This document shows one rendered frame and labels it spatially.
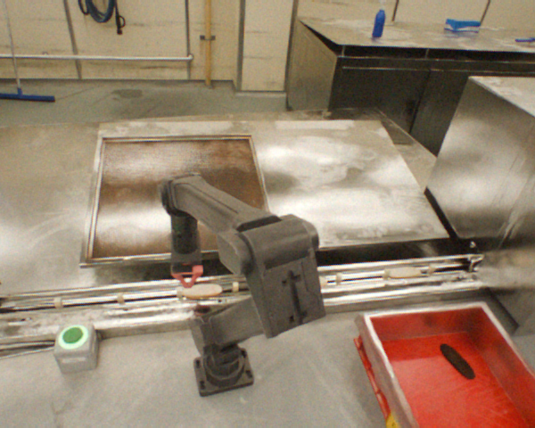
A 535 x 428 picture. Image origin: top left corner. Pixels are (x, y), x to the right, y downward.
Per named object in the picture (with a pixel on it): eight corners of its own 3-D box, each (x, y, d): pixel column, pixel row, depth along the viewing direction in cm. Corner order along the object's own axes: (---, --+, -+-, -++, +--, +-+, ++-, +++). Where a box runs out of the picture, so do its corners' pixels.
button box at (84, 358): (61, 383, 86) (48, 354, 79) (68, 351, 92) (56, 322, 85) (102, 379, 88) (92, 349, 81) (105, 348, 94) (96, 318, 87)
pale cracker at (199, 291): (182, 299, 99) (182, 296, 98) (181, 287, 102) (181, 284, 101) (222, 295, 101) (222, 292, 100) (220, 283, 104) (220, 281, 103)
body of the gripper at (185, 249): (171, 268, 87) (168, 242, 83) (171, 238, 95) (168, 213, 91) (201, 266, 89) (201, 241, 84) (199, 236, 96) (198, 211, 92)
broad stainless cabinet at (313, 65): (311, 189, 295) (338, 45, 232) (280, 126, 375) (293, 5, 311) (530, 180, 335) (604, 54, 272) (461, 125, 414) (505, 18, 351)
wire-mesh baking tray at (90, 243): (86, 264, 100) (85, 260, 99) (102, 140, 132) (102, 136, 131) (279, 250, 111) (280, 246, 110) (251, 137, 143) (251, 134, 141)
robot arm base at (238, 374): (199, 398, 83) (255, 384, 86) (198, 377, 78) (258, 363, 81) (193, 361, 89) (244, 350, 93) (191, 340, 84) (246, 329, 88)
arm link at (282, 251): (275, 349, 42) (351, 316, 46) (233, 229, 45) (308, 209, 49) (199, 358, 82) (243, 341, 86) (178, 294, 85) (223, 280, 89)
